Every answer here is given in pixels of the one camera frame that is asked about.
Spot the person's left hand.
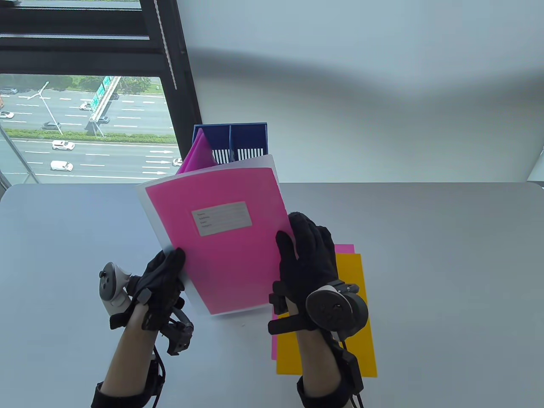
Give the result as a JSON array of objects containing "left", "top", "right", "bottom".
[{"left": 127, "top": 248, "right": 188, "bottom": 330}]

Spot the person's left forearm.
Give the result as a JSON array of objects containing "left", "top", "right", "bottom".
[{"left": 101, "top": 312, "right": 167, "bottom": 398}]

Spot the person's right hand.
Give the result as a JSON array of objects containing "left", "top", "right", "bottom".
[{"left": 275, "top": 212, "right": 340, "bottom": 307}]

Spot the person's right forearm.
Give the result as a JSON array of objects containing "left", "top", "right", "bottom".
[{"left": 295, "top": 328, "right": 343, "bottom": 394}]

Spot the black cable box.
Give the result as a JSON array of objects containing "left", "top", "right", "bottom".
[{"left": 339, "top": 340, "right": 365, "bottom": 394}]

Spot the yellow notebook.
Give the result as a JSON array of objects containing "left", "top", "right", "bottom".
[{"left": 276, "top": 254, "right": 378, "bottom": 377}]

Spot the black window frame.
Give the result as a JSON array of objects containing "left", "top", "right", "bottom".
[{"left": 0, "top": 0, "right": 203, "bottom": 184}]

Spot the pink plastic folder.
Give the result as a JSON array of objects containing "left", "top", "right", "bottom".
[{"left": 176, "top": 127, "right": 218, "bottom": 175}]

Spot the black sleeve cuff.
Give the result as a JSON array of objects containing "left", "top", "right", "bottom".
[
  {"left": 296, "top": 375, "right": 363, "bottom": 408},
  {"left": 91, "top": 380, "right": 164, "bottom": 408}
]

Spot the dark grey wrist controller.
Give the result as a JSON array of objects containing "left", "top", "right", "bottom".
[{"left": 305, "top": 285, "right": 369, "bottom": 341}]

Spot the white beaded blind cord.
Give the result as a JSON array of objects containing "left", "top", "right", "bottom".
[{"left": 153, "top": 0, "right": 178, "bottom": 91}]

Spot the blue file organizer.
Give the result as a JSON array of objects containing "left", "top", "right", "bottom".
[{"left": 192, "top": 123, "right": 269, "bottom": 166}]

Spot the white grey wrist controller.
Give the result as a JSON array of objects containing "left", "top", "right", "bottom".
[{"left": 99, "top": 263, "right": 134, "bottom": 316}]

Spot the pink notebook with clear cover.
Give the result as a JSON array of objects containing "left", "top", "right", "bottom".
[{"left": 136, "top": 154, "right": 297, "bottom": 317}]

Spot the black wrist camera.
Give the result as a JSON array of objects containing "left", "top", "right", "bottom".
[
  {"left": 267, "top": 280, "right": 316, "bottom": 337},
  {"left": 163, "top": 309, "right": 195, "bottom": 357}
]

